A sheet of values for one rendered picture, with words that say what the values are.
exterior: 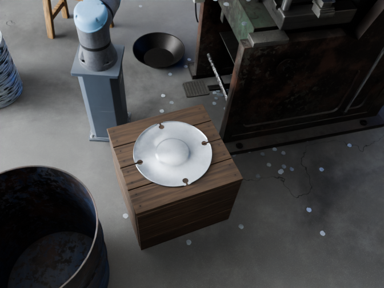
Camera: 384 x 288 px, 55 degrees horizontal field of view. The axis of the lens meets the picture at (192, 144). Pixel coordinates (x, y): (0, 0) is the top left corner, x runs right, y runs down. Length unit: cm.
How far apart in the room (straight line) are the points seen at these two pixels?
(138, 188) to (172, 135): 26
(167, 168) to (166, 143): 11
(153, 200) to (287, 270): 66
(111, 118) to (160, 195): 56
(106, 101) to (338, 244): 116
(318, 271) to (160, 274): 64
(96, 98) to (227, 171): 65
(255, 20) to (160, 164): 64
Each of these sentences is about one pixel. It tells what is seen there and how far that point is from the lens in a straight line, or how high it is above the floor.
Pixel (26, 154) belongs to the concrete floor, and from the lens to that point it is 189.
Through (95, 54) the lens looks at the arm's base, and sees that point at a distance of 147.
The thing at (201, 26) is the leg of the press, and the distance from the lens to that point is 189.
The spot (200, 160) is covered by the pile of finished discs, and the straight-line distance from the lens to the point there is 135.
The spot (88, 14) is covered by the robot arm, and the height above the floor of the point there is 67.
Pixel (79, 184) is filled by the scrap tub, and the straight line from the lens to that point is 120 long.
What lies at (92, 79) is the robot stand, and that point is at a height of 41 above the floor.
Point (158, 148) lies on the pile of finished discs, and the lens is 136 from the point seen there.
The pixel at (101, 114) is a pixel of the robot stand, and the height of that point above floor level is 20.
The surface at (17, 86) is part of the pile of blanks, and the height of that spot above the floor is 5.
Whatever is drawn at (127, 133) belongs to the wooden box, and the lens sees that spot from 142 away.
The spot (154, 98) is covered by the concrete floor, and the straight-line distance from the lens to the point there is 200.
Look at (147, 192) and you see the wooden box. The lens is 128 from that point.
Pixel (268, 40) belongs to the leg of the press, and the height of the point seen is 64.
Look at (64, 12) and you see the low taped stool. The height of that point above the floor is 5.
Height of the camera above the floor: 148
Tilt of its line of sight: 54 degrees down
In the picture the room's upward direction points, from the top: 7 degrees clockwise
